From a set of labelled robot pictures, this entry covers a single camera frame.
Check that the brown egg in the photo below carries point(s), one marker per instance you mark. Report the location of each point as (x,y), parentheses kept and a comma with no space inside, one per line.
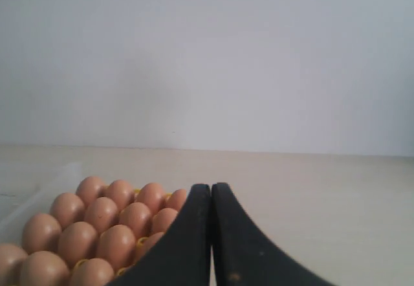
(138,217)
(41,232)
(95,271)
(121,192)
(153,196)
(102,214)
(117,246)
(162,220)
(67,208)
(91,188)
(176,199)
(150,242)
(78,241)
(44,268)
(12,257)

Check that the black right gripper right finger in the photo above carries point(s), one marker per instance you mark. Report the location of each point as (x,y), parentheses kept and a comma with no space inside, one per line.
(243,254)

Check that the clear plastic storage box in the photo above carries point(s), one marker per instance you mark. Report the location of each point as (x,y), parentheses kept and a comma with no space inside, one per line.
(27,189)

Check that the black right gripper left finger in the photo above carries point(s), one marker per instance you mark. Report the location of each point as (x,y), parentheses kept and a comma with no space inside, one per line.
(182,255)

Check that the yellow plastic egg tray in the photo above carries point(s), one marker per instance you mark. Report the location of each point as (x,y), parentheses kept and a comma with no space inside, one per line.
(137,256)

